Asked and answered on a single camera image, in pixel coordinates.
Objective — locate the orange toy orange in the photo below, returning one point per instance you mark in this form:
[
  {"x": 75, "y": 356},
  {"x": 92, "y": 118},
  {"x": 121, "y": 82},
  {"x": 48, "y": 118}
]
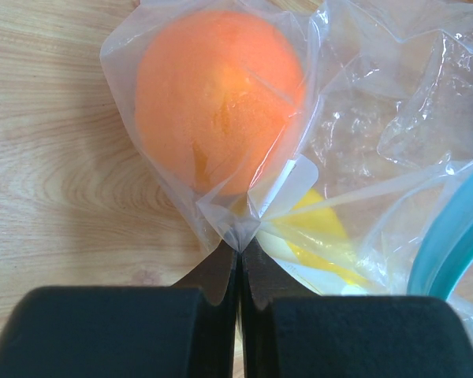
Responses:
[{"x": 219, "y": 94}]

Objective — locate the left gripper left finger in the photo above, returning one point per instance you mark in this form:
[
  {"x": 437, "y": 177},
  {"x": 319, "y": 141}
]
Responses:
[{"x": 184, "y": 330}]

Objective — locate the yellow toy bell pepper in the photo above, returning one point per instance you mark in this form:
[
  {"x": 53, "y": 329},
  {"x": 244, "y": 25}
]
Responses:
[{"x": 309, "y": 241}]

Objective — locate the clear blue zip bag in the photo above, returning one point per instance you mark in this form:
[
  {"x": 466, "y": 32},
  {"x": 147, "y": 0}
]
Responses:
[{"x": 386, "y": 135}]

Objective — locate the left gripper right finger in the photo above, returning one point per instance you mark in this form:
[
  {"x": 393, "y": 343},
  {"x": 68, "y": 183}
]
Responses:
[{"x": 290, "y": 331}]

